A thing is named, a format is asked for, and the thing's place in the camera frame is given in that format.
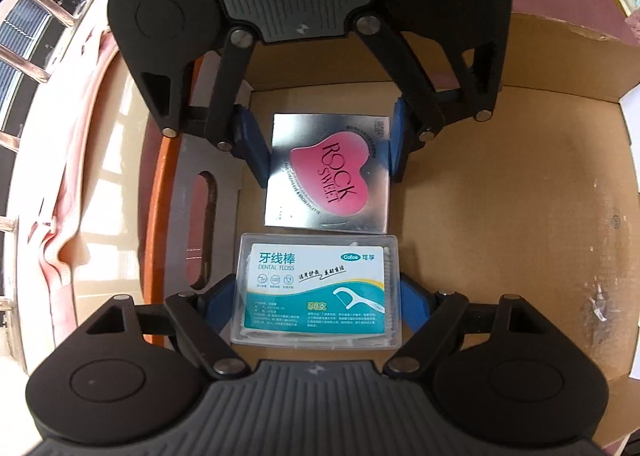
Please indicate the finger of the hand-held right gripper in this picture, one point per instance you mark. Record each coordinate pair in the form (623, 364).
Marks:
(399, 140)
(252, 145)

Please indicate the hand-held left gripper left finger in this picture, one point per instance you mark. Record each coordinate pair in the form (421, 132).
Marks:
(220, 298)

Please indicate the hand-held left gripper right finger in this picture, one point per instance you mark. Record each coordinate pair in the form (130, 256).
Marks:
(412, 298)

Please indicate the silver palette box pink heart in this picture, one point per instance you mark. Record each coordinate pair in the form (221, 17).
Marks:
(325, 170)

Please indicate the clear dental floss box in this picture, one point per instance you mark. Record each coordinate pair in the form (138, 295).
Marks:
(315, 296)

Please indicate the brown cardboard box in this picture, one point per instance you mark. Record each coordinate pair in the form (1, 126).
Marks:
(500, 211)

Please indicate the orange board edge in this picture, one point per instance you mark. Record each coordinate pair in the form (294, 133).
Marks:
(161, 186)

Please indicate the pink waist support belt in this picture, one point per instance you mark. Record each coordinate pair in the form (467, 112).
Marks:
(75, 216)

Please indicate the white paper sheet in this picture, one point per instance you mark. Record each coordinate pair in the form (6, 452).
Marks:
(632, 95)

